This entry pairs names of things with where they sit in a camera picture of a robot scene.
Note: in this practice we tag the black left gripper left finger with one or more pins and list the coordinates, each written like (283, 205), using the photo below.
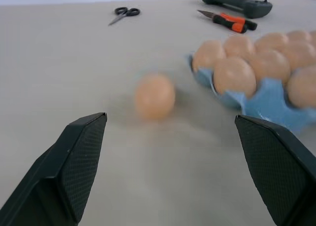
(56, 171)

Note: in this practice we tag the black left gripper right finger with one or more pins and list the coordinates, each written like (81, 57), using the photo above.
(276, 166)

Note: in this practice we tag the blue egg carton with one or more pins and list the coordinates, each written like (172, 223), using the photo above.
(266, 105)

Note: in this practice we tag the brown egg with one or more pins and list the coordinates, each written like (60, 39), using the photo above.
(298, 36)
(234, 77)
(270, 64)
(239, 46)
(303, 87)
(302, 53)
(271, 41)
(208, 55)
(155, 97)
(313, 37)

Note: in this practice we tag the orange black pliers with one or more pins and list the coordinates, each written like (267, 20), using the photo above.
(230, 21)

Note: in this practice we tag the dark grey remote controller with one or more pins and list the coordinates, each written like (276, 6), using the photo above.
(237, 2)

